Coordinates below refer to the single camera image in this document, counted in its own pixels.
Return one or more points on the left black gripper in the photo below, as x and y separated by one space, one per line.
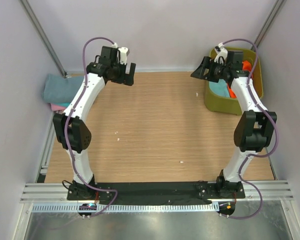
127 79

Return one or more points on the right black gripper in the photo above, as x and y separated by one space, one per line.
200 72

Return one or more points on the grey blue t shirt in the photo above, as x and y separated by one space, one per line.
59 90

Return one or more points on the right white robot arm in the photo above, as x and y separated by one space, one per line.
255 128

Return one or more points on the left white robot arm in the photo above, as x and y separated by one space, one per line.
70 126

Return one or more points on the light teal t shirt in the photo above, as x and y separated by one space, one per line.
219 88

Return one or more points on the olive green plastic bin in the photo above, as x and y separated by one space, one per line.
228 105

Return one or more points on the orange t shirt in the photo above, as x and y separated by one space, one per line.
246 66

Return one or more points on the folded turquoise t shirt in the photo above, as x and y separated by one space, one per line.
66 104

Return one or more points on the folded pink t shirt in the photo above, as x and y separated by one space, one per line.
56 107

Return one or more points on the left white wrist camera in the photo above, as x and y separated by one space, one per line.
122 55

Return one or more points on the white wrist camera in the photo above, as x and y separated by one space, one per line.
221 54
122 55

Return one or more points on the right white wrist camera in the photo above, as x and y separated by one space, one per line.
221 54

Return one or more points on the aluminium left frame rail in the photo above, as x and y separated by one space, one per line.
46 152

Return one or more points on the aluminium frame rail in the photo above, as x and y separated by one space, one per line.
55 192
46 152

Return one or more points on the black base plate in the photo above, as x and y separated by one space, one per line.
159 192

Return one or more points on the slotted cable duct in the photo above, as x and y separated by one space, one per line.
90 208

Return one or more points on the aluminium front frame rail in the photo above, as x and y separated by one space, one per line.
55 192

